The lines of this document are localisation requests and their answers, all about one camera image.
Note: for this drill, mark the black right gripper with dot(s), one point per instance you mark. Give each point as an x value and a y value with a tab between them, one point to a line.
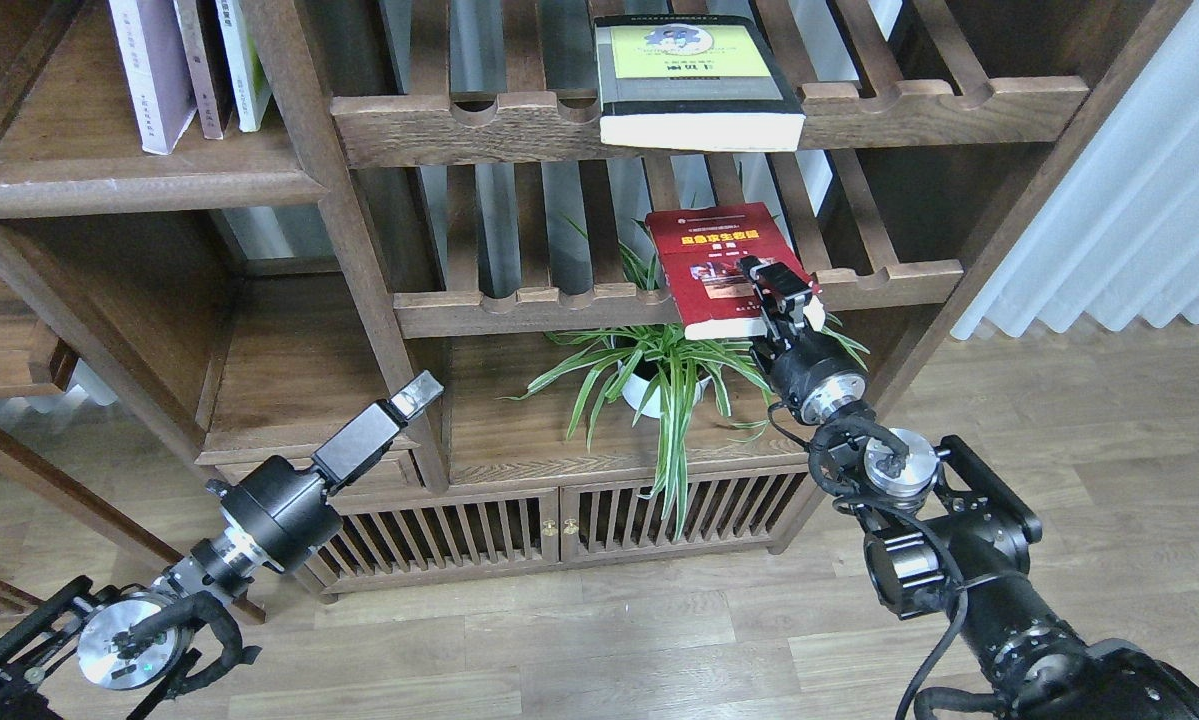
810	371

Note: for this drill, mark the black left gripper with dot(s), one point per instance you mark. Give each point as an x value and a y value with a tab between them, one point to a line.
278	515

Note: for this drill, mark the red cover book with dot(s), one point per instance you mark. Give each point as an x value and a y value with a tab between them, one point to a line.
700	249

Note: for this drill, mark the white lavender book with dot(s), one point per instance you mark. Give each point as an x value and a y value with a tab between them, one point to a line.
155	65

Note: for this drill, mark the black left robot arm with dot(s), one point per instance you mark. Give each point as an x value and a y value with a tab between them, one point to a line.
175	636

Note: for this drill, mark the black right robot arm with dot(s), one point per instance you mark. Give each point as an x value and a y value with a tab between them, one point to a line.
942	533

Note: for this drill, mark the green spider plant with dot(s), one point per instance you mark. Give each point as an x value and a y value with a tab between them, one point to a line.
604	357

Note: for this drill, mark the white plant pot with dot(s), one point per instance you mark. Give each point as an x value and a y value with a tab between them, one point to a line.
666	389

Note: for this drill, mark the green and black book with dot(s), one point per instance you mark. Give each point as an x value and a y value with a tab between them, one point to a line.
697	82

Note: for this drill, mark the dark wooden bookshelf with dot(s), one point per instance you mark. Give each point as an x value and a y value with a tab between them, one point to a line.
246	296

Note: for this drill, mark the white green upright book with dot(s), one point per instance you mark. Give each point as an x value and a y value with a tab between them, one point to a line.
252	91

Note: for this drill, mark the white curtain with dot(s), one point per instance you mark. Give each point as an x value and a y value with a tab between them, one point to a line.
1119	239

